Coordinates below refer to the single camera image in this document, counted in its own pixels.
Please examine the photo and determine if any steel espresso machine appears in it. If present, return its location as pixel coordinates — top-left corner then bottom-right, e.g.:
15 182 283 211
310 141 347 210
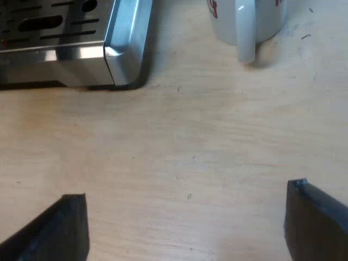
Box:
0 0 153 91

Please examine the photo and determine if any white mug with red print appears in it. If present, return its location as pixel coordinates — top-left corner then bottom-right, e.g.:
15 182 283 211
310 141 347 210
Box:
206 0 288 64

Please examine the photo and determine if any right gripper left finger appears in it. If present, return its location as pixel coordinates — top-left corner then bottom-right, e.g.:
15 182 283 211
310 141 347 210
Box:
0 193 90 261

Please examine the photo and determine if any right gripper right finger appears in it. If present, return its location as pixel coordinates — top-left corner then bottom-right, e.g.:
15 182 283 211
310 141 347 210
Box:
283 178 348 261

